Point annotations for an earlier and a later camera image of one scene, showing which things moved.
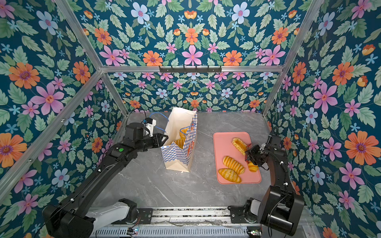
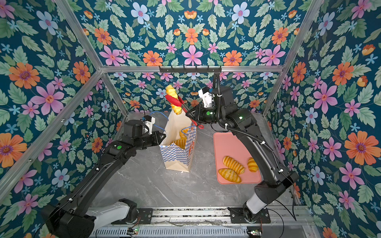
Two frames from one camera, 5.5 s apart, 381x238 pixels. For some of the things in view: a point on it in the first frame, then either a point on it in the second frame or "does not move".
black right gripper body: (257, 154) -> (208, 115)
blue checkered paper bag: (178, 151) does not move
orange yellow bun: (184, 131) does not move
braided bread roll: (240, 145) -> (170, 90)
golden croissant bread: (229, 174) does not move
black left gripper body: (155, 141) does not move
